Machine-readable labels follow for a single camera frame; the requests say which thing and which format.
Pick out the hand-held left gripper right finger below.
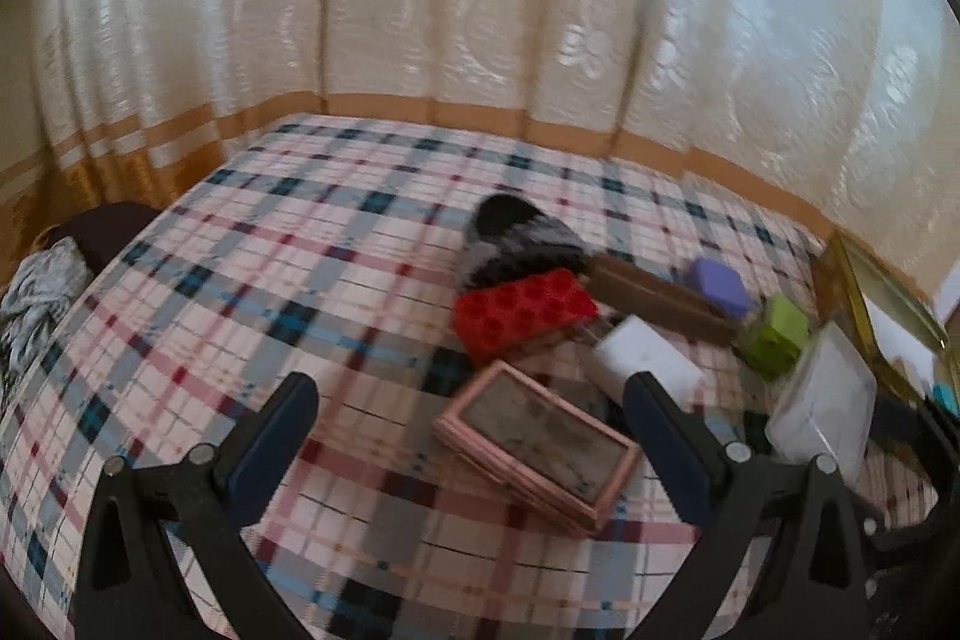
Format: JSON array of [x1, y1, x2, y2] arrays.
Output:
[[622, 370, 886, 640]]

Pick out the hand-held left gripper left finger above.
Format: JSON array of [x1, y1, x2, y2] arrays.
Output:
[[75, 372, 320, 640]]

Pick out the pink framed box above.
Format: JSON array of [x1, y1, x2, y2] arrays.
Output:
[[433, 361, 642, 540]]

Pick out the green box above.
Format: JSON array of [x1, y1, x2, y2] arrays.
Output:
[[739, 295, 812, 378]]

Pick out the purple box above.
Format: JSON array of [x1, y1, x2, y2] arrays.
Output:
[[688, 257, 751, 319]]

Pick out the translucent white plastic box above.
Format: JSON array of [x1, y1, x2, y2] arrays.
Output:
[[765, 321, 878, 483]]

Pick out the brown wooden box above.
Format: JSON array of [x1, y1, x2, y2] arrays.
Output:
[[585, 254, 747, 348]]

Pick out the plaid bedsheet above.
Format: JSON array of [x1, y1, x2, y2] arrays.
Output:
[[0, 111, 833, 640]]

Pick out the black grey knit hat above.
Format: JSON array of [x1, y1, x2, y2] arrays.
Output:
[[457, 194, 593, 296]]

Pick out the grey patterned cloth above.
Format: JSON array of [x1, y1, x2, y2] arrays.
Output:
[[0, 235, 83, 416]]

